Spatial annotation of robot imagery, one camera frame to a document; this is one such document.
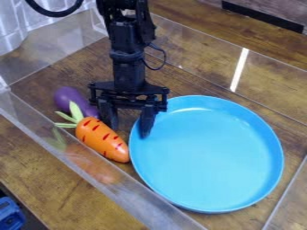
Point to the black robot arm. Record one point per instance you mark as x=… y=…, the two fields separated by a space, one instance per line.
x=131 y=31

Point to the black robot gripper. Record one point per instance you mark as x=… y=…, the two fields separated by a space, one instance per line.
x=128 y=91

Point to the blue object at corner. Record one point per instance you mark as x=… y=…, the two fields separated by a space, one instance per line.
x=12 y=218

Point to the clear acrylic enclosure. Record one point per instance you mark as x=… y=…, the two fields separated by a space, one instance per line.
x=223 y=55

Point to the orange toy carrot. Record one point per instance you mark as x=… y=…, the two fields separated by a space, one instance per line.
x=95 y=134

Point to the white patterned curtain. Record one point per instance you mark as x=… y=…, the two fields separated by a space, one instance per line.
x=19 y=19

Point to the blue plastic plate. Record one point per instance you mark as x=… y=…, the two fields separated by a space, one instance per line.
x=211 y=158

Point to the purple toy eggplant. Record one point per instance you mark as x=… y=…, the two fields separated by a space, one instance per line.
x=68 y=94

